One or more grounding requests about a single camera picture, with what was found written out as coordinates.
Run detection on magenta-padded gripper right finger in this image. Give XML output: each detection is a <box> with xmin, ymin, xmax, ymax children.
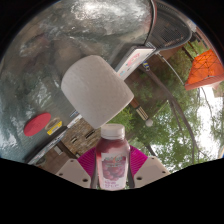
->
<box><xmin>126</xmin><ymin>145</ymin><xmax>172</xmax><ymax>189</ymax></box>

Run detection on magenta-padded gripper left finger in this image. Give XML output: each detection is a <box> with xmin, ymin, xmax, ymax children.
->
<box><xmin>54</xmin><ymin>146</ymin><xmax>101</xmax><ymax>189</ymax></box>

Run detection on purple juice bottle white cap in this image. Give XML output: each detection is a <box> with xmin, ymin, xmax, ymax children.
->
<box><xmin>94</xmin><ymin>123</ymin><xmax>131</xmax><ymax>191</ymax></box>

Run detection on black laptop with stickers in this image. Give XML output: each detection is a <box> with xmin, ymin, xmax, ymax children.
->
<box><xmin>24</xmin><ymin>126</ymin><xmax>83</xmax><ymax>165</ymax></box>

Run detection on small yellow block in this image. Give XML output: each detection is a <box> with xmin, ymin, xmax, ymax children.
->
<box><xmin>46</xmin><ymin>120</ymin><xmax>63</xmax><ymax>136</ymax></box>

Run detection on flat round red coaster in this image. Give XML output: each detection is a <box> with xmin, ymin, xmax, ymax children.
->
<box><xmin>23</xmin><ymin>112</ymin><xmax>53</xmax><ymax>137</ymax></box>

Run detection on white cup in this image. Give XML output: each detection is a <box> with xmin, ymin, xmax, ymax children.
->
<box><xmin>60</xmin><ymin>54</ymin><xmax>135</xmax><ymax>130</ymax></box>

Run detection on orange canopy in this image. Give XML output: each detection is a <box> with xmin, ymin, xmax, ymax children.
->
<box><xmin>184</xmin><ymin>49</ymin><xmax>224</xmax><ymax>92</ymax></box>

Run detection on globe lamp post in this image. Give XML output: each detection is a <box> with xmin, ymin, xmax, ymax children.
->
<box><xmin>129</xmin><ymin>98</ymin><xmax>154</xmax><ymax>128</ymax></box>

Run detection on blue yellow striped post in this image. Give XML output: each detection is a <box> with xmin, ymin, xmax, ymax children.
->
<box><xmin>142</xmin><ymin>59</ymin><xmax>151</xmax><ymax>71</ymax></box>

